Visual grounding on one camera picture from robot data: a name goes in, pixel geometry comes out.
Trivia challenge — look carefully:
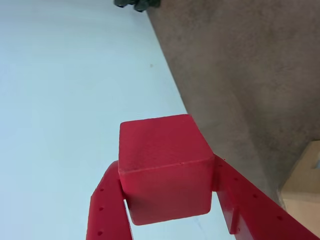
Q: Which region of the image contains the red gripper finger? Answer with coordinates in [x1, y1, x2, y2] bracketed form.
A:
[211, 156, 320, 240]
[85, 159, 135, 240]

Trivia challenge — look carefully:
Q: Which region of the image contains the red cube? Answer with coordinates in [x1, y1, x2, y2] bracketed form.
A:
[117, 113, 216, 226]

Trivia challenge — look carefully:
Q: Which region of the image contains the wooden shape sorter box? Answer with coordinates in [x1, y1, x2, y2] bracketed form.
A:
[281, 140, 320, 227]

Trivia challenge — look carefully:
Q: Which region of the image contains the dark furniture base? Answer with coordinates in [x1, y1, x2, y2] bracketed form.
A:
[113, 0, 162, 13]

